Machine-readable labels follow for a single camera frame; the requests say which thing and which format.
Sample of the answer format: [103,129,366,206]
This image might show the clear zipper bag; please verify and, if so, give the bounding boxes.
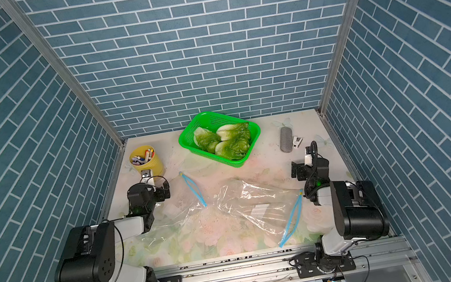
[136,172,212,244]
[215,178,303,248]

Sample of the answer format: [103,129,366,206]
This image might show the chinese cabbage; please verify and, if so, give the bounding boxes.
[193,127,221,154]
[215,137,250,161]
[216,122,251,141]

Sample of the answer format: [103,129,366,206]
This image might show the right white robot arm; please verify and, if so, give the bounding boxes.
[291,157,390,274]

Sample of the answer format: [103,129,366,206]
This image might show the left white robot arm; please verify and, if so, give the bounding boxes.
[54,176,182,282]

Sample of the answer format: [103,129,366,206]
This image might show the yellow cup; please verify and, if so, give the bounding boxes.
[129,145,165,176]

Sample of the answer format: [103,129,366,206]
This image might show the small white clip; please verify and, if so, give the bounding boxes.
[292,136,303,148]

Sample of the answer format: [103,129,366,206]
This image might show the grey cylindrical object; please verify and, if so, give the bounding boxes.
[279,126,294,153]

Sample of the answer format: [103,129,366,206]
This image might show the green plastic basket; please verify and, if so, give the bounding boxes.
[179,111,261,167]

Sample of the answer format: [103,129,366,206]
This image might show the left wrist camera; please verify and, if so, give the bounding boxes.
[140,169,155,186]

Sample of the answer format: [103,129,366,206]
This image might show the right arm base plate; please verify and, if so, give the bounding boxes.
[288,251,356,279]

